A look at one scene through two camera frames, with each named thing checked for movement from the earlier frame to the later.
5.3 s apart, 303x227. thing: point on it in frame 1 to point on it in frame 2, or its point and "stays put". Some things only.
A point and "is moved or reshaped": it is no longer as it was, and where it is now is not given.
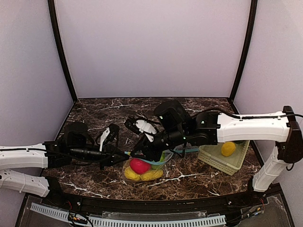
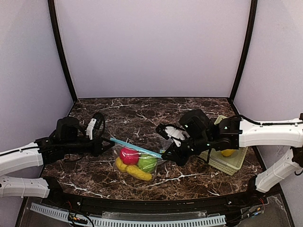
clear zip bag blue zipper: x=134 y=169 is moved or reshaped
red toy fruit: x=140 y=166 is moved or reshaped
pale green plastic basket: x=227 y=156 stays put
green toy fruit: x=160 y=167 to x=147 y=162
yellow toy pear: x=152 y=174 to x=135 y=171
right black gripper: x=147 y=146 to x=179 y=154
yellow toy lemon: x=227 y=148 stays put
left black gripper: x=110 y=154 to x=97 y=145
